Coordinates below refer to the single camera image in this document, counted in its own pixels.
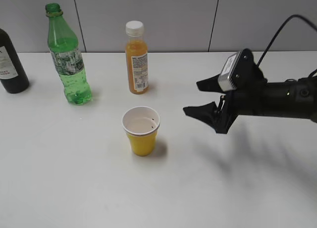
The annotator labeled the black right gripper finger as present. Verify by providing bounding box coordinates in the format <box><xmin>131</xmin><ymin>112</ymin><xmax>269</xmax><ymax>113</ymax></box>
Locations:
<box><xmin>183</xmin><ymin>102</ymin><xmax>219</xmax><ymax>132</ymax></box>
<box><xmin>196</xmin><ymin>74</ymin><xmax>224</xmax><ymax>93</ymax></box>

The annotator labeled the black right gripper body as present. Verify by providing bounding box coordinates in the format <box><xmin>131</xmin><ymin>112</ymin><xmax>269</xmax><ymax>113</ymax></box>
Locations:
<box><xmin>216</xmin><ymin>48</ymin><xmax>269</xmax><ymax>134</ymax></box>

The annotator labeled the yellow paper cup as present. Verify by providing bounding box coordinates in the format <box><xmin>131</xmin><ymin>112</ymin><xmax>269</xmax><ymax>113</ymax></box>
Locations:
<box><xmin>122</xmin><ymin>106</ymin><xmax>160</xmax><ymax>156</ymax></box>

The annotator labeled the green plastic sprite bottle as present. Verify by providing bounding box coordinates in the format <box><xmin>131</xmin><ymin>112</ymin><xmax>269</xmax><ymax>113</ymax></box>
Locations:
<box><xmin>45</xmin><ymin>3</ymin><xmax>92</xmax><ymax>105</ymax></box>

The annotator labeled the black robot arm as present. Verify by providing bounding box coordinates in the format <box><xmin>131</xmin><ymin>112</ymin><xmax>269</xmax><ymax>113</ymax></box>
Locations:
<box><xmin>183</xmin><ymin>48</ymin><xmax>317</xmax><ymax>134</ymax></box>

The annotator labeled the dark glass wine bottle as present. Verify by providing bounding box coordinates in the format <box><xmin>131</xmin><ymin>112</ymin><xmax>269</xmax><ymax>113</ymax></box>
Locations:
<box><xmin>0</xmin><ymin>29</ymin><xmax>30</xmax><ymax>93</ymax></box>

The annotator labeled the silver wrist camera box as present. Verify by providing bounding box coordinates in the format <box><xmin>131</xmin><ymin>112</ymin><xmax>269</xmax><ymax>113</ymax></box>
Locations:
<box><xmin>218</xmin><ymin>51</ymin><xmax>241</xmax><ymax>92</ymax></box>

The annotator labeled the black camera cable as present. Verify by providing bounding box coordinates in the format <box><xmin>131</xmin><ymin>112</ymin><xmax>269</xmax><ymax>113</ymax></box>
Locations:
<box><xmin>256</xmin><ymin>14</ymin><xmax>317</xmax><ymax>67</ymax></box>

